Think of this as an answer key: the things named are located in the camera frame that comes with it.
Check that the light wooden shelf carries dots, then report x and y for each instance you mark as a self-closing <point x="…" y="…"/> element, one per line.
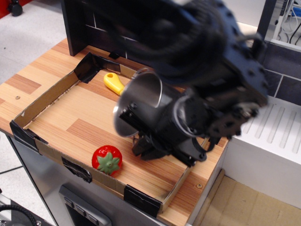
<point x="248" y="33"/>

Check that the grey oven control panel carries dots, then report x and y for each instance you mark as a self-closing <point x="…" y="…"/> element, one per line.
<point x="81" y="212"/>

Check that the black caster wheel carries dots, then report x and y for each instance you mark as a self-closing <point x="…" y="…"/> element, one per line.
<point x="14" y="8"/>

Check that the red toy strawberry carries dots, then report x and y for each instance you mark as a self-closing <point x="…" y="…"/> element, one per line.
<point x="107" y="159"/>

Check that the yellow handled toy knife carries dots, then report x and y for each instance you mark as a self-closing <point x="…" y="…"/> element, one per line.
<point x="113" y="82"/>

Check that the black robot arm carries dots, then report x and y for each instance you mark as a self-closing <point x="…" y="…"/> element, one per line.
<point x="203" y="81"/>

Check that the dark grey cabinet post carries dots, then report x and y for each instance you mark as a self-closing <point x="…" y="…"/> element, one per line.
<point x="265" y="19"/>

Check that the white toy sink drainboard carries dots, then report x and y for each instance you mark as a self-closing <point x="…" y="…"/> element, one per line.
<point x="267" y="155"/>

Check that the cardboard fence with black tape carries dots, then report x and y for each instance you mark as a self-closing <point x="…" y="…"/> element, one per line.
<point x="74" y="117"/>

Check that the stainless steel pot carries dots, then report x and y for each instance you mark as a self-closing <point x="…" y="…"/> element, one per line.
<point x="150" y="95"/>

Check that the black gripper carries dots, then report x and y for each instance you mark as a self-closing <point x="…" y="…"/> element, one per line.
<point x="176" y="133"/>

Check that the dark grey left post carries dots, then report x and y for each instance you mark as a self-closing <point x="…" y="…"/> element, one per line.
<point x="74" y="21"/>

